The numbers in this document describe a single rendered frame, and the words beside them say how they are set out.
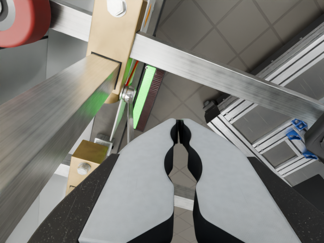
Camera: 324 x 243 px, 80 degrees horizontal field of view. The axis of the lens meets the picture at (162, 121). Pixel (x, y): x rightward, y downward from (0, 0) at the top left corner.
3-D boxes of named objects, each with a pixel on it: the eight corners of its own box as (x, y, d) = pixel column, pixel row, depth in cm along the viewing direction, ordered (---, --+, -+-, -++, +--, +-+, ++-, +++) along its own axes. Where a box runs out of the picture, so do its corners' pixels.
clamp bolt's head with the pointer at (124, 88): (152, 48, 37) (134, 95, 27) (148, 60, 39) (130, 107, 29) (141, 45, 37) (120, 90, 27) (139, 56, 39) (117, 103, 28)
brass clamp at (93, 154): (111, 147, 37) (103, 165, 33) (99, 192, 44) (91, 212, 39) (79, 137, 36) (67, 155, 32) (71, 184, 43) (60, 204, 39)
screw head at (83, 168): (91, 164, 33) (89, 168, 32) (89, 172, 34) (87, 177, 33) (79, 160, 33) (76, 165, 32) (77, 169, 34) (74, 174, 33)
